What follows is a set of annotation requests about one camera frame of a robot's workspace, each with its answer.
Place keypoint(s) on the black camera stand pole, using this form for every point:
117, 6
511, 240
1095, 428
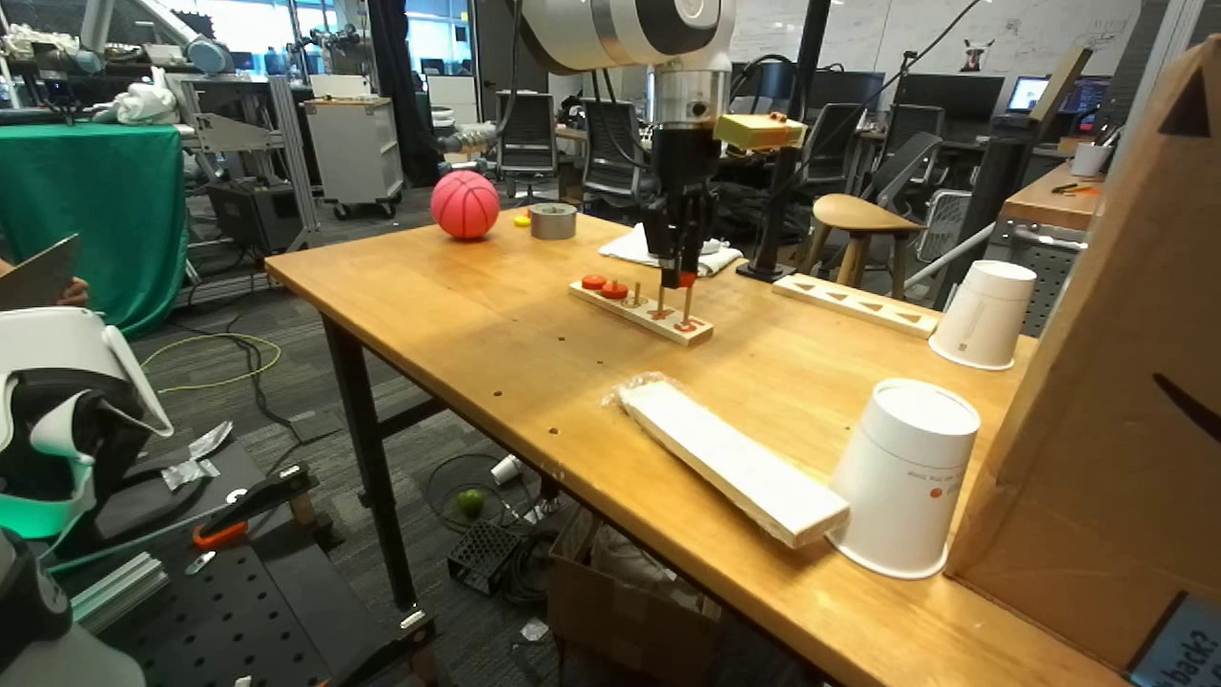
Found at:
785, 172

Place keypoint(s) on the white paper cup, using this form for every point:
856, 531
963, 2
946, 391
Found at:
903, 476
987, 315

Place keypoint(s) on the white paper cup far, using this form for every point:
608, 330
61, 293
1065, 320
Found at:
987, 315

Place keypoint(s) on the wooden stool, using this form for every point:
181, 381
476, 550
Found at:
861, 224

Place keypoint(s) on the white wooden block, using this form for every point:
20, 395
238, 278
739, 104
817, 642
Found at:
778, 498

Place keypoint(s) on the wooden peg rack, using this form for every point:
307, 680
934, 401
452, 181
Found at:
673, 322

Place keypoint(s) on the grey tape roll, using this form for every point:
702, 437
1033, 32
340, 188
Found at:
552, 224

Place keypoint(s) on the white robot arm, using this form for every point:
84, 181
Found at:
682, 53

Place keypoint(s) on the wooden table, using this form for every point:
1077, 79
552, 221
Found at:
497, 334

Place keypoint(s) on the white VR headset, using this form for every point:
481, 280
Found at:
74, 406

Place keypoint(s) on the pink ball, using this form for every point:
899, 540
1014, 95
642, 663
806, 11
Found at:
464, 203

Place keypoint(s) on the white paper cup near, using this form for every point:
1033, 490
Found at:
903, 476

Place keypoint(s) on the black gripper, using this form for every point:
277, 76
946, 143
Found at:
677, 203

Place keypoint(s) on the green cloth table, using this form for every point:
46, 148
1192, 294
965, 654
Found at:
121, 193

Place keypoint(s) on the white cloth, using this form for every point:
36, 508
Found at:
633, 250

